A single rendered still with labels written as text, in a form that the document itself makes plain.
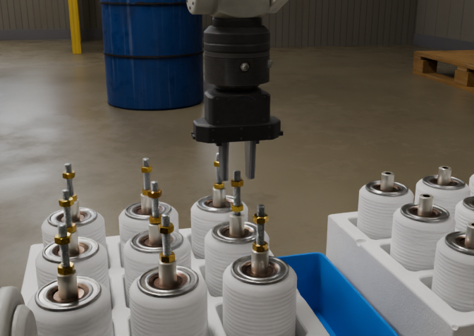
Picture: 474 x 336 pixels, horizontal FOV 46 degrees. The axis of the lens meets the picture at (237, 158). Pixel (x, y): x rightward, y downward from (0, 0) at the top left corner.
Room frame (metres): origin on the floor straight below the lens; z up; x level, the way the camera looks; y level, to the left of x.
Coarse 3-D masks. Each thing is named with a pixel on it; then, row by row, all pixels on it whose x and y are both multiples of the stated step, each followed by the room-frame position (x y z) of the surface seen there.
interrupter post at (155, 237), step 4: (148, 224) 0.73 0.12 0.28; (152, 224) 0.72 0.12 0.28; (156, 224) 0.72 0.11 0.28; (148, 228) 0.73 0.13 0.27; (152, 228) 0.72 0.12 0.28; (156, 228) 0.72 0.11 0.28; (152, 232) 0.72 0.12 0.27; (156, 232) 0.72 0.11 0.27; (152, 236) 0.72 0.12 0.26; (156, 236) 0.72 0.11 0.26; (160, 236) 0.72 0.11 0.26; (152, 240) 0.72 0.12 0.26; (156, 240) 0.72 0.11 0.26; (160, 240) 0.72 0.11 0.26; (152, 244) 0.72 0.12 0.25; (156, 244) 0.72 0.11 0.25
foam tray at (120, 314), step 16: (112, 240) 0.89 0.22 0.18; (32, 256) 0.83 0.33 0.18; (112, 256) 0.83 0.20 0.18; (192, 256) 0.83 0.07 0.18; (32, 272) 0.77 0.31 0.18; (112, 272) 0.77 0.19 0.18; (32, 288) 0.73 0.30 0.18; (112, 288) 0.73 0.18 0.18; (112, 304) 0.70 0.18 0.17; (208, 304) 0.68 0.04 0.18; (304, 304) 0.68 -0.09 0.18; (112, 320) 0.65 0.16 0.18; (128, 320) 0.65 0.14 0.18; (208, 320) 0.64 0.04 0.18; (304, 320) 0.64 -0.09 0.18
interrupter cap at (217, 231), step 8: (224, 224) 0.79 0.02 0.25; (248, 224) 0.79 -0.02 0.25; (256, 224) 0.78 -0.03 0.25; (216, 232) 0.76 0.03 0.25; (224, 232) 0.76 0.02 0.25; (248, 232) 0.76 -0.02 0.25; (256, 232) 0.76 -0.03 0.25; (224, 240) 0.73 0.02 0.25; (232, 240) 0.73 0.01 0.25; (240, 240) 0.73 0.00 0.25; (248, 240) 0.73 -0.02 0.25; (256, 240) 0.74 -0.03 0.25
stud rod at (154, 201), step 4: (152, 184) 0.73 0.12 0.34; (156, 184) 0.73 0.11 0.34; (152, 188) 0.73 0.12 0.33; (156, 188) 0.73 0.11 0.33; (152, 200) 0.73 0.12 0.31; (156, 200) 0.73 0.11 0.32; (152, 204) 0.73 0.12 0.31; (156, 204) 0.73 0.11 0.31; (152, 208) 0.73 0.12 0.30; (156, 208) 0.73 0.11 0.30; (152, 212) 0.73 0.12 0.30; (156, 212) 0.73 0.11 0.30; (152, 216) 0.73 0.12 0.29; (156, 216) 0.73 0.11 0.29
